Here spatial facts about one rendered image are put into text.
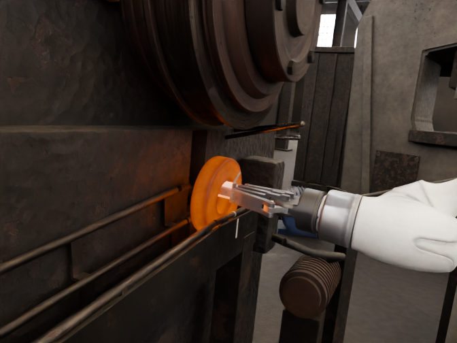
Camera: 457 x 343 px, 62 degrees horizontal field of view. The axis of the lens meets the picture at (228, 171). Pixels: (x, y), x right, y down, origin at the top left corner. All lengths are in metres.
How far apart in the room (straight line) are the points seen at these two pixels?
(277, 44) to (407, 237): 0.35
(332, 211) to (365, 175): 2.79
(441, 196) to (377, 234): 0.19
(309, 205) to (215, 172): 0.17
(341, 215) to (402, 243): 0.10
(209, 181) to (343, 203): 0.23
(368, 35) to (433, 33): 0.49
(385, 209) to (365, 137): 2.79
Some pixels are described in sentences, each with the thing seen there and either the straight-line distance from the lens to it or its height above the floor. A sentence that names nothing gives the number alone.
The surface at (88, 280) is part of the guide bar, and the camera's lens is 0.56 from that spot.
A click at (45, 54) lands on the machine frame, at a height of 0.97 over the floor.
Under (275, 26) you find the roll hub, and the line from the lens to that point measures 0.61.
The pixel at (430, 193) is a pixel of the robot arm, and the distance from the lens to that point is 0.77.
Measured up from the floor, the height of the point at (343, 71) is 1.48.
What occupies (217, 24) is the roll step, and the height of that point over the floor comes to 1.04.
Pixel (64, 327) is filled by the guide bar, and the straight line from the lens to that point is 0.47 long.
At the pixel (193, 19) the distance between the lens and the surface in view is 0.56.
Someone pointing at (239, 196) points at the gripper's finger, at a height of 0.77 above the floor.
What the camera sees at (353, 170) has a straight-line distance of 3.48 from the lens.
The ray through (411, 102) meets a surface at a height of 1.09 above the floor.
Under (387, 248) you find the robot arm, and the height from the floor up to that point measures 0.73.
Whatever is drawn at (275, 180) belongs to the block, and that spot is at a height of 0.75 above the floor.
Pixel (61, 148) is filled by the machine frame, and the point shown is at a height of 0.85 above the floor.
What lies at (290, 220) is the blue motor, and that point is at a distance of 2.83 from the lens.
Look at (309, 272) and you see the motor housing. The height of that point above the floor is 0.53.
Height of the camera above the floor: 0.92
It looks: 10 degrees down
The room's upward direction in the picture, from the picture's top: 5 degrees clockwise
